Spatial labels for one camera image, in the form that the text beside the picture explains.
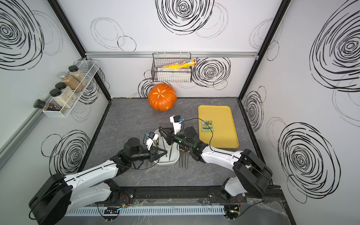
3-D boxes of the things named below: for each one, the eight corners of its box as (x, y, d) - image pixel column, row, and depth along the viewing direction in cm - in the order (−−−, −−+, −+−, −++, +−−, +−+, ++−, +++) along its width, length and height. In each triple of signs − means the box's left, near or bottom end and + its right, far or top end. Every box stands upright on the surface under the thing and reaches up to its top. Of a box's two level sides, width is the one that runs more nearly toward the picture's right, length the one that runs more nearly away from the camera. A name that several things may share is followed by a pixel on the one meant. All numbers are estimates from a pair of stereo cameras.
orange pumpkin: (149, 111, 114) (145, 97, 101) (158, 96, 125) (155, 82, 112) (170, 116, 111) (168, 102, 98) (177, 100, 122) (176, 86, 109)
